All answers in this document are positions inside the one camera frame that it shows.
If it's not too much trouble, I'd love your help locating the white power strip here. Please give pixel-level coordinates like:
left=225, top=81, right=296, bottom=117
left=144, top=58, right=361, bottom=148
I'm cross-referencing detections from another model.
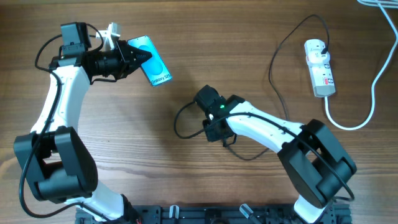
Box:
left=304, top=39, right=336, bottom=98

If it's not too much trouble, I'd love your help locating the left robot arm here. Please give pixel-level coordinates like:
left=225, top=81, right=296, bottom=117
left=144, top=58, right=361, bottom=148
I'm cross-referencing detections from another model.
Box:
left=14, top=22, right=157, bottom=223

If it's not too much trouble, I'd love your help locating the left black camera cable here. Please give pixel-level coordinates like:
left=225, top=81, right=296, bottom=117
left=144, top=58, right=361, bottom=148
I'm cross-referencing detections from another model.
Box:
left=18, top=22, right=108, bottom=224

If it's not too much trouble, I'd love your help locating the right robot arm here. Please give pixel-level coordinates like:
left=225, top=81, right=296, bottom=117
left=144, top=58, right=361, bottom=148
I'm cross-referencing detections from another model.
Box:
left=193, top=85, right=357, bottom=223

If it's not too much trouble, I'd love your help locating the white power strip cord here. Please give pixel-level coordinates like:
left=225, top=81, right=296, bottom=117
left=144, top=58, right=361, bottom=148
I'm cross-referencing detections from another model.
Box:
left=324, top=0, right=398, bottom=131

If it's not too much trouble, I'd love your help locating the white USB charger plug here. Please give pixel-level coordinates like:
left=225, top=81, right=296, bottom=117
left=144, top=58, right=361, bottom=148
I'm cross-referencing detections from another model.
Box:
left=306, top=50, right=330, bottom=67

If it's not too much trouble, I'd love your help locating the black USB charging cable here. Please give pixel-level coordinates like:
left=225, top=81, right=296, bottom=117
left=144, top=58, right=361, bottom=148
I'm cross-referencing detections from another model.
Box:
left=222, top=13, right=331, bottom=162

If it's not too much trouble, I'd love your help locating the cyan screen smartphone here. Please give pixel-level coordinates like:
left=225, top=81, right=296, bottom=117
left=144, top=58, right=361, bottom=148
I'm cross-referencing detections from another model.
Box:
left=127, top=35, right=172, bottom=86

